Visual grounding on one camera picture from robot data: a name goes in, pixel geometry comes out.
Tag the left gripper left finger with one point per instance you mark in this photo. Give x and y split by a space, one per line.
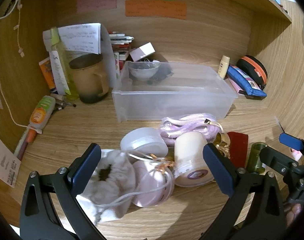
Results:
38 217

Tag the orange sticky note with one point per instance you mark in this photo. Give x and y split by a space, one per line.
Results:
149 8

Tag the stack of books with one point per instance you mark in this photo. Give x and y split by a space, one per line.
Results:
121 47

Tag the white ceramic bowl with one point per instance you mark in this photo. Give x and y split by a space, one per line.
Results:
143 70

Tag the orange green glue tube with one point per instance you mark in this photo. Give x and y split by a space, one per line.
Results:
38 120

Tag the small white pink box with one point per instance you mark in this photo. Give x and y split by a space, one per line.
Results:
142 52

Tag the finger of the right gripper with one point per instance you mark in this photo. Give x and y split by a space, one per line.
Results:
275 159
291 141

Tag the white round tin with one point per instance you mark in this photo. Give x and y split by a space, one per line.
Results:
145 140

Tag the green glass bottle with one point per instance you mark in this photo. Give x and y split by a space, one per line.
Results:
254 164

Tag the right hand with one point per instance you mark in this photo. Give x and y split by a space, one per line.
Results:
293 213

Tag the clear plastic storage bin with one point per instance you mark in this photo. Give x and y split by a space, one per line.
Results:
176 89

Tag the pink sticky note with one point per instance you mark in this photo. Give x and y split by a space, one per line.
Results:
94 5

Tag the white printed receipt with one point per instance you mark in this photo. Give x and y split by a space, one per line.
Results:
9 166

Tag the gold ring ornament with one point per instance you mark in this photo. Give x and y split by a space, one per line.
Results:
222 143

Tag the brown mug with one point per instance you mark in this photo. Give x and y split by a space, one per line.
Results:
90 77

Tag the red card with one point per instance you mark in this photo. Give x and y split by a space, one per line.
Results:
238 148

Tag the cream lotion tube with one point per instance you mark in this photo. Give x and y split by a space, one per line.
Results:
223 67

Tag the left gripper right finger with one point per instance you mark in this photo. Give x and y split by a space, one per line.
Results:
254 209

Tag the black orange zip case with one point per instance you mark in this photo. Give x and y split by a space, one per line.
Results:
254 69

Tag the white jar purple label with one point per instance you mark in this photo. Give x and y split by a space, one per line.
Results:
190 169

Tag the white drawstring pouch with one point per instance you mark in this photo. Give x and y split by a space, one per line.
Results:
113 177

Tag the pink flat item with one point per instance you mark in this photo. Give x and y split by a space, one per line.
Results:
236 87

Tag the orange small box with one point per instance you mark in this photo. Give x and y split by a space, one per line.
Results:
45 67

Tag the white handwritten paper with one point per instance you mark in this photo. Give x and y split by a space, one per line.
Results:
90 38

